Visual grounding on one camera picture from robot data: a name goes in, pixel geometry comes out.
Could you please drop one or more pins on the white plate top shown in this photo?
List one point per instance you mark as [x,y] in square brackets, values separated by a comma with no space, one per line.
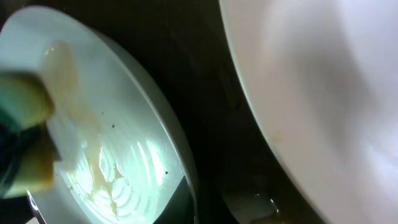
[320,77]

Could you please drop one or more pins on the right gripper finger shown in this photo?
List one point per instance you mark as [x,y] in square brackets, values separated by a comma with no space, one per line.
[179,209]

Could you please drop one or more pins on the white plate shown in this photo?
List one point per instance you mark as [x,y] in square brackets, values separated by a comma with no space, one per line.
[320,77]
[122,149]

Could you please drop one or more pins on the green yellow sponge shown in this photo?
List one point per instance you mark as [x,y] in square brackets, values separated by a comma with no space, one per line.
[27,151]

